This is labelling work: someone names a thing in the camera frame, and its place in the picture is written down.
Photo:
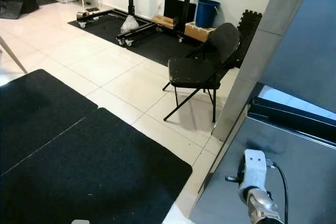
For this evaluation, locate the grey fridge main door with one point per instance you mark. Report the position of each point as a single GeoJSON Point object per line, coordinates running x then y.
{"type": "Point", "coordinates": [310, 182]}

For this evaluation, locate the grey fridge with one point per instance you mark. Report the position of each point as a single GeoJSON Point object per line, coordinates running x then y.
{"type": "Point", "coordinates": [304, 35]}

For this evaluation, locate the grey fridge freezer door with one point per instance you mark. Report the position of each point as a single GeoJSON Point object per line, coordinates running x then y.
{"type": "Point", "coordinates": [304, 35]}

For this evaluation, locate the black folding chair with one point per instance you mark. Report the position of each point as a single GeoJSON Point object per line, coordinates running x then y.
{"type": "Point", "coordinates": [199, 72]}

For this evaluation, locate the black foam puzzle mats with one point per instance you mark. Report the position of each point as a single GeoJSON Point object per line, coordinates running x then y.
{"type": "Point", "coordinates": [249, 30]}

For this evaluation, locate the small brown cardboard box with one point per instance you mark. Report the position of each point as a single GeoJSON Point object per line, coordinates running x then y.
{"type": "Point", "coordinates": [197, 32]}

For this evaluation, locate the blue bucket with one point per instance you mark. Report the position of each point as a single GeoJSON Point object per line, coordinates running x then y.
{"type": "Point", "coordinates": [207, 14]}

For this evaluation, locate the long wooden box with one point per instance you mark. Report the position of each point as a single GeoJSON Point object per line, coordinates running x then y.
{"type": "Point", "coordinates": [164, 21]}

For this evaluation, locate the black bin with white bag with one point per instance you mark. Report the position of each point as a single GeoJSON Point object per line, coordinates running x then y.
{"type": "Point", "coordinates": [16, 8]}

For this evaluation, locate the black flat panel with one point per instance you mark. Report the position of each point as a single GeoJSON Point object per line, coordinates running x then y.
{"type": "Point", "coordinates": [176, 9]}

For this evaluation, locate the clear plastic bag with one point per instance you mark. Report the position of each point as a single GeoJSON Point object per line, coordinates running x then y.
{"type": "Point", "coordinates": [129, 25]}

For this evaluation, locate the light grey right wrist camera mount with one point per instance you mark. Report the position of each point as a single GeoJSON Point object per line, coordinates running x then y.
{"type": "Point", "coordinates": [254, 169]}

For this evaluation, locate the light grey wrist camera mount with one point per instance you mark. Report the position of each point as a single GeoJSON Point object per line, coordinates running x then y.
{"type": "Point", "coordinates": [80, 222]}
{"type": "Point", "coordinates": [254, 169]}

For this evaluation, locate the light grey left wrist camera mount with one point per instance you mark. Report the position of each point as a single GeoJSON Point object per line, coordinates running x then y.
{"type": "Point", "coordinates": [80, 222]}

